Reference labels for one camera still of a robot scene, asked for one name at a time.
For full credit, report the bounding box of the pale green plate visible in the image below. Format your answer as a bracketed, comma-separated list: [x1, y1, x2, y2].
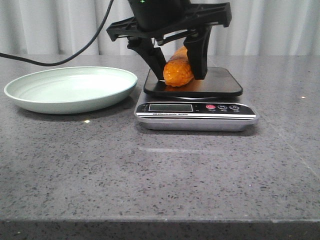
[4, 66, 138, 115]

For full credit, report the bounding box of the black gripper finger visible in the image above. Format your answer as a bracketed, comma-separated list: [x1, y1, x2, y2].
[183, 26, 212, 80]
[127, 37, 167, 80]

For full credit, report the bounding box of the orange corn cob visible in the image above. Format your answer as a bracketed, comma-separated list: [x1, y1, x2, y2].
[163, 46, 194, 87]

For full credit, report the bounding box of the black cable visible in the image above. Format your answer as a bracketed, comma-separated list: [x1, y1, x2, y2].
[0, 0, 115, 67]

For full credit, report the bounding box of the silver black kitchen scale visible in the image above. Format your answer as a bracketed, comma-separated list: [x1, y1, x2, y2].
[134, 67, 260, 132]

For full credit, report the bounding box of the white curtain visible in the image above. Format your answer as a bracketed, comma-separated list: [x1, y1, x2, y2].
[0, 0, 320, 56]

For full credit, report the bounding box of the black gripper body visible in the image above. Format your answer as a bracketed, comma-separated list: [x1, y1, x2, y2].
[107, 0, 232, 46]

